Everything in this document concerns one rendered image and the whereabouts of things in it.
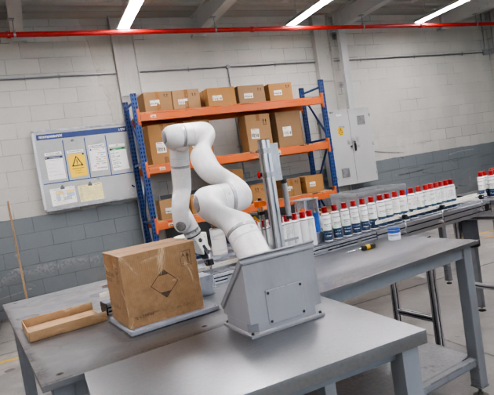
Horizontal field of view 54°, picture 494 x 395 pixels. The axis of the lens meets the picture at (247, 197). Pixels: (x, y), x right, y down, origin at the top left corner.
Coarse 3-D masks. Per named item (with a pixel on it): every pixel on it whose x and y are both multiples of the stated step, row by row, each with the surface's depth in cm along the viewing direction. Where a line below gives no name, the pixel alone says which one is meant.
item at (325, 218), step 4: (324, 208) 276; (324, 212) 276; (324, 216) 276; (328, 216) 276; (324, 220) 276; (328, 220) 276; (324, 224) 276; (328, 224) 276; (324, 228) 277; (328, 228) 276; (324, 232) 277; (328, 232) 276; (324, 236) 278; (328, 236) 276; (328, 240) 276; (332, 240) 277
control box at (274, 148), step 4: (272, 144) 241; (276, 144) 240; (272, 148) 241; (276, 148) 241; (272, 152) 241; (276, 152) 241; (272, 156) 241; (276, 156) 241; (272, 160) 241; (276, 160) 241; (276, 164) 241; (280, 164) 241; (276, 168) 241; (280, 168) 241; (276, 172) 241; (280, 172) 241; (276, 176) 241; (280, 176) 241; (276, 180) 242
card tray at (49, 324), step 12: (60, 312) 215; (72, 312) 217; (84, 312) 219; (96, 312) 215; (24, 324) 198; (36, 324) 209; (48, 324) 206; (60, 324) 190; (72, 324) 193; (84, 324) 195; (36, 336) 186; (48, 336) 188
